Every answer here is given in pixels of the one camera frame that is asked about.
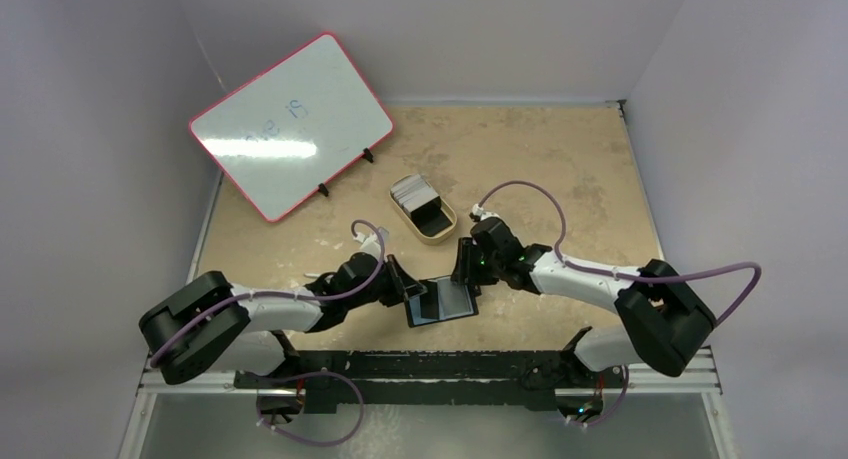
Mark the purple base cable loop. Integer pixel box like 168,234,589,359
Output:
254,368,368,449

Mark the black leather card holder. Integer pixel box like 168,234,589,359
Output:
404,276,481,328

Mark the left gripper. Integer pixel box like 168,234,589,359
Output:
345,254,426,311

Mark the beige plastic tray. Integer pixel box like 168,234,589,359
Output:
389,191,458,246

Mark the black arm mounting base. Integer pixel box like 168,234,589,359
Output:
235,348,624,419

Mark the dark credit card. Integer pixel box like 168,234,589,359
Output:
419,279,440,321
439,279,473,316

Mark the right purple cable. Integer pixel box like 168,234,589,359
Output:
476,180,763,328

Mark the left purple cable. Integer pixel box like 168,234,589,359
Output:
148,219,387,370

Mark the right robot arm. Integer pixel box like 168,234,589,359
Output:
451,217,718,386

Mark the pink framed whiteboard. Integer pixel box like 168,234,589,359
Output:
188,33,394,222

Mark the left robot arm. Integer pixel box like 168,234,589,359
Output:
139,252,428,388

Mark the stack of credit cards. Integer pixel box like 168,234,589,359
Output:
389,174,439,213

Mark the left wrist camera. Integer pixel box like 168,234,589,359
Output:
353,227,389,259

